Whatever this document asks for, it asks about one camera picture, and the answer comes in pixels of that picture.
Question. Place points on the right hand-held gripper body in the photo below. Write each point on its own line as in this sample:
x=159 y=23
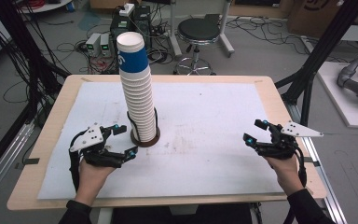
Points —
x=281 y=146

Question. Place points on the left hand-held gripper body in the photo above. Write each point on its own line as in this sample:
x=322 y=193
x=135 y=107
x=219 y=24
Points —
x=88 y=138

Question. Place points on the dark round cup holder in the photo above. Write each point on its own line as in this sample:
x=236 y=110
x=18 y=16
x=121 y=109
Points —
x=144 y=143

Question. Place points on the stack of paper cups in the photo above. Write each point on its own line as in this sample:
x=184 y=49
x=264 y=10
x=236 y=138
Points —
x=136 y=90

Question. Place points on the person's right hand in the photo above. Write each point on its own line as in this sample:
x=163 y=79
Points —
x=286 y=172

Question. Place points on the person's left hand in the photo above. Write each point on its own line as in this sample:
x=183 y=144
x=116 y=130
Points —
x=91 y=179

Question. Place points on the black tape strip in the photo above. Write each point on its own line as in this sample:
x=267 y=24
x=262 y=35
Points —
x=311 y=161
x=31 y=161

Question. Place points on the light wooden table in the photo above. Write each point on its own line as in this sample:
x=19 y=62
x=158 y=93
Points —
x=279 y=93

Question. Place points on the white table mat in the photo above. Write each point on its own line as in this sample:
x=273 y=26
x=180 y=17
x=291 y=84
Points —
x=205 y=130

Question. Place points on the white floor platform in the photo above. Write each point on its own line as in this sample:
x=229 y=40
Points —
x=341 y=105

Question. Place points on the grey bench power supply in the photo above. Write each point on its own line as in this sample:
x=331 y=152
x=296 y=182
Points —
x=105 y=45
x=92 y=43

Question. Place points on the person's dark clothing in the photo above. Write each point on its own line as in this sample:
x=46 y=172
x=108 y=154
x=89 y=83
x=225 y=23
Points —
x=205 y=216

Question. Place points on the white metal stand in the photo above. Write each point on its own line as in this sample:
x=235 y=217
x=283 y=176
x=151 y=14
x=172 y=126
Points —
x=225 y=34

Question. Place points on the black computer tower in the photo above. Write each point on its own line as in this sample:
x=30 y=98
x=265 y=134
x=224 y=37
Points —
x=143 y=21

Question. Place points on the black round stool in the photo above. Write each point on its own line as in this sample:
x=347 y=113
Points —
x=199 y=29

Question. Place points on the white power strip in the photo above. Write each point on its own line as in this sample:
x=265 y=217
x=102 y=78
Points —
x=126 y=9

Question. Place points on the cardboard box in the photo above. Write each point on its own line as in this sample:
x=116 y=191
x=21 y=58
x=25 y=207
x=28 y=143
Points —
x=313 y=15

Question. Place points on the white round table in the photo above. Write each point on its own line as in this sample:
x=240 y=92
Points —
x=48 y=6

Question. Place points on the aluminium rail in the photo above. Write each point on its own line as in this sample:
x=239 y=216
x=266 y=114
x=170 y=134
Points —
x=326 y=186
x=3 y=161

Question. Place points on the black metal frame post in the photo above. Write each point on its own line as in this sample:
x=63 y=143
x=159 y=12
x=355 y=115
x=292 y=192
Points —
x=315 y=56

